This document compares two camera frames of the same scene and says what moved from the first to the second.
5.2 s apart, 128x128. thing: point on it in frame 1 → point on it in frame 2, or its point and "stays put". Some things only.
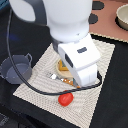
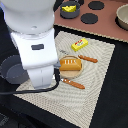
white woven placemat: (84, 101) stays put
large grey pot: (24, 66) stays put
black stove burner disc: (97, 5) stays put
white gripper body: (82, 58) → (38, 55)
